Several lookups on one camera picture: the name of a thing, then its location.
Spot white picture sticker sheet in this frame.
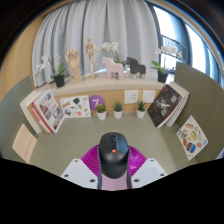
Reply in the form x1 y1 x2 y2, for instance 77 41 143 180
59 95 92 119

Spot pink horse figure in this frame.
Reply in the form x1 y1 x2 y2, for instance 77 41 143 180
101 56 126 81

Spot white book stack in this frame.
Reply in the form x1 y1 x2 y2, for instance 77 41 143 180
165 81 191 128

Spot wooden back shelf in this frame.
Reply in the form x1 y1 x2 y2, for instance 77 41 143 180
33 78 168 116

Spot pale pink card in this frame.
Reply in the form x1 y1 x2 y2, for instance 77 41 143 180
12 123 38 164

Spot dark horse figure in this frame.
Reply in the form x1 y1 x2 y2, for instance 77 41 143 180
126 56 147 76

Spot black computer mouse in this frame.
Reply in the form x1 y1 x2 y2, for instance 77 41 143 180
98 131 130 180

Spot wooden hand model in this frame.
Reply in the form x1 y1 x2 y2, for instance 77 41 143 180
64 48 83 84

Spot white and brown books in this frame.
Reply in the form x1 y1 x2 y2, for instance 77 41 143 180
19 89 44 134

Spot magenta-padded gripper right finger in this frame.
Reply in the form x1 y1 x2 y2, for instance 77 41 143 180
125 145 168 190

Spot grey curtain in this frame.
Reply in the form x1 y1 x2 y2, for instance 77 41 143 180
31 0 164 88

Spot green felt desk partition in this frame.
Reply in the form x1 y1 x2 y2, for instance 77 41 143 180
0 75 38 158
173 61 224 164

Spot window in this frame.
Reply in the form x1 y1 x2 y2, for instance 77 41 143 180
146 1 224 88

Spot white orchid black pot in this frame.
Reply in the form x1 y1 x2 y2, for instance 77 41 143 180
34 54 66 88
101 41 128 68
150 44 184 84

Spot wooden mannequin figure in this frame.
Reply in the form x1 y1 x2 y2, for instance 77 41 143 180
85 36 101 79

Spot white wall socket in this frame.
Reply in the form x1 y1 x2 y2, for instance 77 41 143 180
123 89 140 105
142 89 156 104

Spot small succulent white pot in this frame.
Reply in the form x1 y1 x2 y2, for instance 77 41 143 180
136 100 147 119
95 103 107 121
113 102 124 120

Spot food sticker sheet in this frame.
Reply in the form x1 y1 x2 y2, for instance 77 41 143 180
176 115 209 161

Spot black cover book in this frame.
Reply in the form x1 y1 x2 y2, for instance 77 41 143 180
146 84 183 129

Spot red spine magazine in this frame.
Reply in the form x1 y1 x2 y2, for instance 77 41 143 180
31 88 65 135

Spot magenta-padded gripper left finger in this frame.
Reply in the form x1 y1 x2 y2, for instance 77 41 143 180
60 144 103 191

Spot round purple number sign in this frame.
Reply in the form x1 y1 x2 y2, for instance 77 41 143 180
88 94 107 111

